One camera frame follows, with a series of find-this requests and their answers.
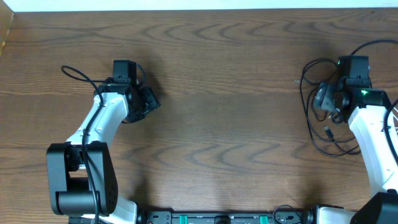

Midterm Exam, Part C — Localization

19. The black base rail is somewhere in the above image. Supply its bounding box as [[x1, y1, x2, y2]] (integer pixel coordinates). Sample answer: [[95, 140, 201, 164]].
[[136, 209, 313, 224]]

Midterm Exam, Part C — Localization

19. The black USB cable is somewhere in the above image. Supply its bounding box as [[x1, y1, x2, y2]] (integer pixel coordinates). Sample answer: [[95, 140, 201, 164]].
[[322, 124, 361, 156]]

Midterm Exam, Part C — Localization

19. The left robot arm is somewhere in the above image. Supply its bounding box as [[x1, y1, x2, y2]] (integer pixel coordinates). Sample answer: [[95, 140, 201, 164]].
[[46, 60, 160, 223]]

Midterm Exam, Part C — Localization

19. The white USB cable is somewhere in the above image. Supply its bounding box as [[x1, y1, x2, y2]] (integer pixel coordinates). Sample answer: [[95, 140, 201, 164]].
[[390, 107, 398, 138]]

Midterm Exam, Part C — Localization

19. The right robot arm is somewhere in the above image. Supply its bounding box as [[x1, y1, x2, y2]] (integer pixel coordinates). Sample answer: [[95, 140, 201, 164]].
[[304, 55, 397, 224]]

